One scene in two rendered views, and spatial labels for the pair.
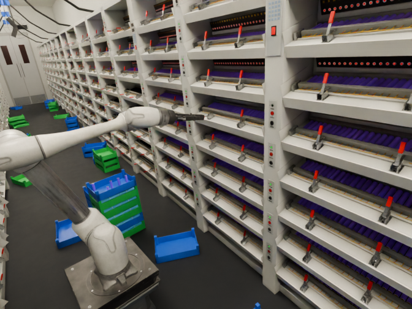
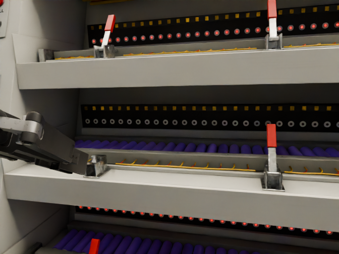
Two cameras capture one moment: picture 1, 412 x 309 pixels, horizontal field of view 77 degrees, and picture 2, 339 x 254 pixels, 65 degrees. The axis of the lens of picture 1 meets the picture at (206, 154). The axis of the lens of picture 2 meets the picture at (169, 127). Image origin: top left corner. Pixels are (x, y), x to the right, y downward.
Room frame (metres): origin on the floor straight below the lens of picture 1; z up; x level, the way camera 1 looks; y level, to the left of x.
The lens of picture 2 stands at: (1.10, 0.16, 0.97)
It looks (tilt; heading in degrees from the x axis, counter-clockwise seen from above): 6 degrees up; 318
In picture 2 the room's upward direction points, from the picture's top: 3 degrees clockwise
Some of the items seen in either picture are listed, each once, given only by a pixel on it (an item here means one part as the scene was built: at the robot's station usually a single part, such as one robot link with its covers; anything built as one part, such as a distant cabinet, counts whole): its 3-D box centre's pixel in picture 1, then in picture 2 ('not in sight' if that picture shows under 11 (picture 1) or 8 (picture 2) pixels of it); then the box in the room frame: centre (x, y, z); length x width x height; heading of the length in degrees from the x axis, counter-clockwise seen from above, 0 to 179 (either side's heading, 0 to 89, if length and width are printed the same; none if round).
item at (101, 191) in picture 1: (111, 184); not in sight; (1.72, 0.72, 0.44); 0.30 x 0.20 x 0.08; 130
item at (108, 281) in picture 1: (116, 270); not in sight; (1.02, 0.51, 0.31); 0.22 x 0.18 x 0.06; 37
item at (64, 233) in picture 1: (70, 229); not in sight; (1.75, 1.16, 0.04); 0.30 x 0.20 x 0.08; 28
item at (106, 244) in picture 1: (108, 245); not in sight; (1.05, 0.53, 0.44); 0.18 x 0.16 x 0.22; 37
